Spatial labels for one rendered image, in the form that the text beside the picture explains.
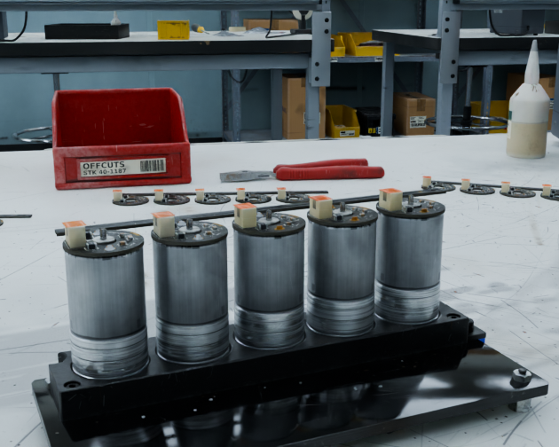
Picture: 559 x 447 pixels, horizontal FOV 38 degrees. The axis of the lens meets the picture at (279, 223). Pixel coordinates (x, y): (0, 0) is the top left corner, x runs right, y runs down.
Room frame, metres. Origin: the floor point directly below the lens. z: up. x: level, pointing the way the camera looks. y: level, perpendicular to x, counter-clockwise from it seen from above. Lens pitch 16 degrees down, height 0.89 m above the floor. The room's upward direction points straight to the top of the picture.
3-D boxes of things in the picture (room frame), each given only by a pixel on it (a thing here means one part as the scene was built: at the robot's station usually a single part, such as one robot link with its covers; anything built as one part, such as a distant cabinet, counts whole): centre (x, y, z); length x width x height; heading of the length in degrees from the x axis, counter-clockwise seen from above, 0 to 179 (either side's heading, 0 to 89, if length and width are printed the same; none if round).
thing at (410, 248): (0.29, -0.05, 0.79); 0.02 x 0.02 x 0.05
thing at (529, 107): (0.71, -0.22, 0.80); 0.03 x 0.03 x 0.10
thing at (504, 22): (3.00, -0.84, 0.80); 0.15 x 0.12 x 0.10; 31
